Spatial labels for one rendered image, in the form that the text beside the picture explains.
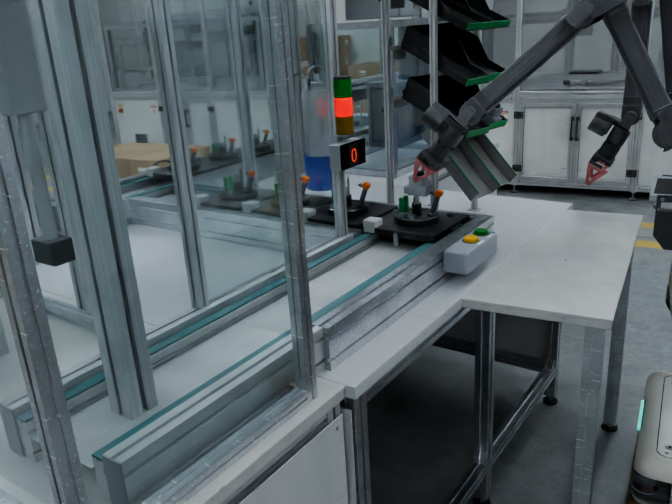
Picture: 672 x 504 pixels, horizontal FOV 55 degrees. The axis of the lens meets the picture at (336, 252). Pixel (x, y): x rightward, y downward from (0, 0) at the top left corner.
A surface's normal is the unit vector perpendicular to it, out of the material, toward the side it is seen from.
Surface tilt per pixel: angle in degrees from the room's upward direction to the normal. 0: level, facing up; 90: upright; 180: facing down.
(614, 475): 0
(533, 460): 0
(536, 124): 90
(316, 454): 90
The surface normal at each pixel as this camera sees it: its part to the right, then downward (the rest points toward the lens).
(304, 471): 0.82, 0.15
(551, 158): -0.47, 0.32
